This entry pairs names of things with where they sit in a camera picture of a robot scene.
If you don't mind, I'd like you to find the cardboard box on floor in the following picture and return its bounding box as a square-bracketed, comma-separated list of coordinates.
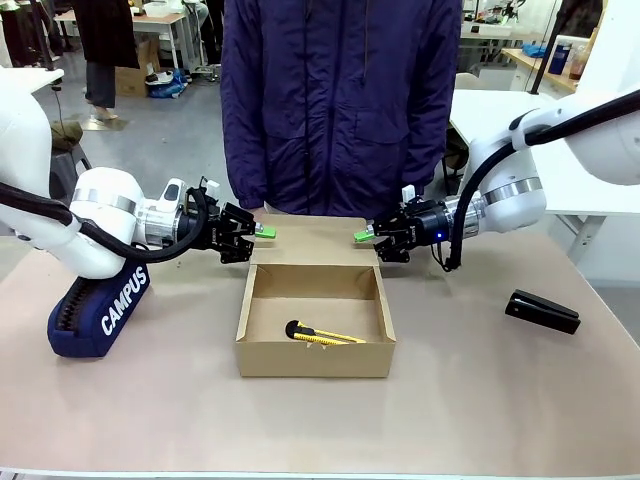
[114, 66, 150, 100]

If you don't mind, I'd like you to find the black vertical pole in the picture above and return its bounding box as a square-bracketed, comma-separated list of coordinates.
[528, 0, 567, 97]

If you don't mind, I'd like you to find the wooden top background desk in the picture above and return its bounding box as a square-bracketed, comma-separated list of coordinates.
[53, 11, 189, 72]

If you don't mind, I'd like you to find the black stapler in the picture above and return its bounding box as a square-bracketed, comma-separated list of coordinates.
[503, 288, 582, 336]

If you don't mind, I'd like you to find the brown cardboard box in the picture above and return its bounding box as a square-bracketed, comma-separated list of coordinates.
[234, 214, 398, 380]

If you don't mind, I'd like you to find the orange drink bottle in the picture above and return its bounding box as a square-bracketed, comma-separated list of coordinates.
[569, 44, 592, 82]

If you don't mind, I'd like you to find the blue plastic bag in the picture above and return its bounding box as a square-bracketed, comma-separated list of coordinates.
[148, 68, 189, 100]

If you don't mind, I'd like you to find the yellow black utility knife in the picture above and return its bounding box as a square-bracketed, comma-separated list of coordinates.
[284, 319, 368, 348]

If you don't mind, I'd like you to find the light wooden side desk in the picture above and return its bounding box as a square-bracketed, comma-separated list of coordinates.
[501, 47, 581, 94]

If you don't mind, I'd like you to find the grey stool with olive cloth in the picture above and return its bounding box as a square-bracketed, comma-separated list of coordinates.
[48, 121, 94, 202]

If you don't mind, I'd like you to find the black left arm cable sleeve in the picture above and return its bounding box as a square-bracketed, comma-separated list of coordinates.
[0, 180, 222, 265]

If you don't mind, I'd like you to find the person in black coat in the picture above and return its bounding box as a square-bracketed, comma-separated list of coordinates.
[71, 0, 142, 122]

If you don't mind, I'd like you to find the small white table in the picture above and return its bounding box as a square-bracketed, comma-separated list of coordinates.
[29, 67, 66, 96]

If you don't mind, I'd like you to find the navy campus pencil case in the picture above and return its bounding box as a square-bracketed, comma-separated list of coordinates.
[47, 264, 153, 359]

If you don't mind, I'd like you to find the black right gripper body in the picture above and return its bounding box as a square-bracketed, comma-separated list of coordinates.
[405, 198, 450, 250]

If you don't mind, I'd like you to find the blue water bottle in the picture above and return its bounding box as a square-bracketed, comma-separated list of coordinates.
[549, 35, 574, 76]

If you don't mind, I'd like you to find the black right arm cable sleeve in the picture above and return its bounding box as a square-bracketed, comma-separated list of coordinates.
[433, 88, 640, 274]

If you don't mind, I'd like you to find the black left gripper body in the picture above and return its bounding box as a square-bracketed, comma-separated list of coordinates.
[185, 210, 225, 252]

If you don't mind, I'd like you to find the black arm cable sleeve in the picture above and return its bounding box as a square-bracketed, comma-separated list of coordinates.
[433, 88, 640, 274]
[0, 180, 222, 265]

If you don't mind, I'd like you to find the large white table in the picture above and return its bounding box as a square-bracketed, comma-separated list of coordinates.
[447, 88, 640, 219]

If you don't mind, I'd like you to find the person in navy jacket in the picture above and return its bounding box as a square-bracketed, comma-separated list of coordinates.
[220, 0, 464, 217]

